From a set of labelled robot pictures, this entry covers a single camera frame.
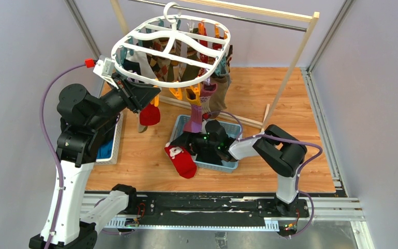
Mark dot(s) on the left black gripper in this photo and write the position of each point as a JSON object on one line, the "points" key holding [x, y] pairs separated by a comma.
{"points": [[136, 95]]}

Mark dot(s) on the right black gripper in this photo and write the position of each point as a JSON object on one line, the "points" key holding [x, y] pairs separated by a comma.
{"points": [[195, 140]]}

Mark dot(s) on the beige striped ribbed sock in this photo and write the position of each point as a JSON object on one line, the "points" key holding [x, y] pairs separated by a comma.
{"points": [[140, 128]]}

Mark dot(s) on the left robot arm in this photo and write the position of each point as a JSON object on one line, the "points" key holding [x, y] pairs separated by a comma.
{"points": [[86, 122]]}

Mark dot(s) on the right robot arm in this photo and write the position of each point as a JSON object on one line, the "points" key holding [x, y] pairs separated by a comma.
{"points": [[283, 153]]}

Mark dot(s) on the white oval clip hanger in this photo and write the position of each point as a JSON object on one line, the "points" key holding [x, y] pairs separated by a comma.
{"points": [[166, 26]]}

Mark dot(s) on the light blue plastic basket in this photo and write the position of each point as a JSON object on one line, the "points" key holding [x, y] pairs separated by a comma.
{"points": [[231, 129]]}

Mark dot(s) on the white hanging sock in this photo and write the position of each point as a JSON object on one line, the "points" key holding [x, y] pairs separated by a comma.
{"points": [[144, 66]]}

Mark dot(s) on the purple mustard hanging sock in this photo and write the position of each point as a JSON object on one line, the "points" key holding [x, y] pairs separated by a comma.
{"points": [[194, 124]]}

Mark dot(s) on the dark green sock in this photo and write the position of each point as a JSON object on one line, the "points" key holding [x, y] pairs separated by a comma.
{"points": [[185, 141]]}

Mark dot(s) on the argyle brown hanging sock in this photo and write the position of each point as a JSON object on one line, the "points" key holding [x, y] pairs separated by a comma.
{"points": [[163, 68]]}

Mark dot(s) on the orange clothes peg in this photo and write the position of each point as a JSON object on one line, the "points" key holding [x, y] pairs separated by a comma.
{"points": [[177, 93]]}

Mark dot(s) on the olive tan hanging sock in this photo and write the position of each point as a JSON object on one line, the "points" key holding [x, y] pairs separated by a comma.
{"points": [[217, 99]]}

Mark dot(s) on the white plastic basket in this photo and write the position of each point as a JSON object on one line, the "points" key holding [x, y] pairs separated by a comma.
{"points": [[117, 129]]}

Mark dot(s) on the blue cloth in basket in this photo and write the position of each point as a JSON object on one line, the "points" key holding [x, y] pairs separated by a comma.
{"points": [[105, 150]]}

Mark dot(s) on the metal rack rod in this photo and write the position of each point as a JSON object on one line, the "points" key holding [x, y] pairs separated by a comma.
{"points": [[233, 17]]}

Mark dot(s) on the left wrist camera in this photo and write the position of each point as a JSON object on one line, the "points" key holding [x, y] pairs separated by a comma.
{"points": [[104, 69]]}

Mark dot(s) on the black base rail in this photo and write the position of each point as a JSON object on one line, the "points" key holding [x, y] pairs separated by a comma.
{"points": [[216, 209]]}

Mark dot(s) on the wooden clothes rack frame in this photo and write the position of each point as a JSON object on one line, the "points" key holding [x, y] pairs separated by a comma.
{"points": [[250, 9]]}

